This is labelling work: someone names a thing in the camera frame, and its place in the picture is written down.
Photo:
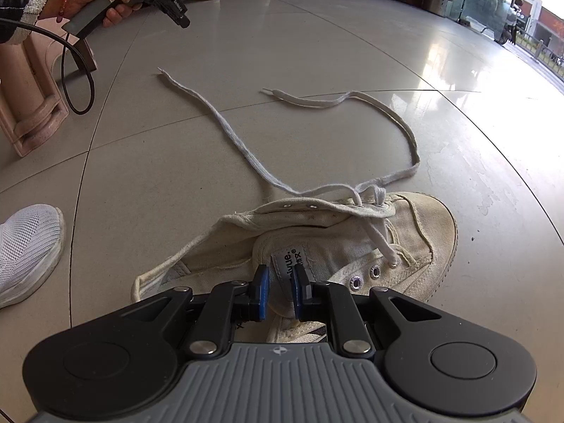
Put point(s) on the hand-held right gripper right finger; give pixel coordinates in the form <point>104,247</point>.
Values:
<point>299,293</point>

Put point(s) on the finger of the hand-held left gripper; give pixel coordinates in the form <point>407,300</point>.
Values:
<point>179,13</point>

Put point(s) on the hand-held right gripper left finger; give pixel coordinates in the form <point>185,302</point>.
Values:
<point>263,293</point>

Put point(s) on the white shoelace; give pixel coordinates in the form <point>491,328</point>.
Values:
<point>381,244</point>

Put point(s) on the white canvas shoe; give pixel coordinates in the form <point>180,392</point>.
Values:
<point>423,229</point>

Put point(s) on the pink plastic stool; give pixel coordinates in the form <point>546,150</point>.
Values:
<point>31,110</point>

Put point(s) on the white mesh sneaker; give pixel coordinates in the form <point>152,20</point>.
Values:
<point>26,246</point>

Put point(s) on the grey scooter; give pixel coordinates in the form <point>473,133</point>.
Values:
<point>511,17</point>

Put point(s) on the stone railing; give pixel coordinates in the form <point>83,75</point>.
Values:
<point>539,48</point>

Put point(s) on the red brick building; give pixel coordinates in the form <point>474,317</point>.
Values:
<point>544,22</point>

